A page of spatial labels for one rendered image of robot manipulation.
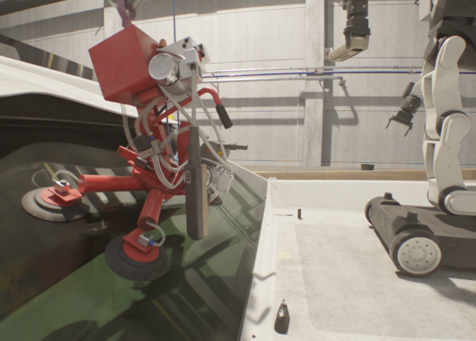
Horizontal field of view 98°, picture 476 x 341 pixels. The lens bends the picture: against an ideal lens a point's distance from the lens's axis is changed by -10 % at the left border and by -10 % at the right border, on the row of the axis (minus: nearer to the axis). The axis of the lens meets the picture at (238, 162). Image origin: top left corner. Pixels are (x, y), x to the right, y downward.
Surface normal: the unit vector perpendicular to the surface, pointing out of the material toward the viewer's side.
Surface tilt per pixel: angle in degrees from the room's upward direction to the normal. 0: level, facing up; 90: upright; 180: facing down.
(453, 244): 90
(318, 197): 90
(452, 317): 0
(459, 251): 90
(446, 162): 114
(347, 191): 90
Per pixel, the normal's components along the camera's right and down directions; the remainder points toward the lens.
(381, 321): 0.00, -0.99
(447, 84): -0.15, 0.51
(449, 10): -0.60, 0.54
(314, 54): -0.18, 0.12
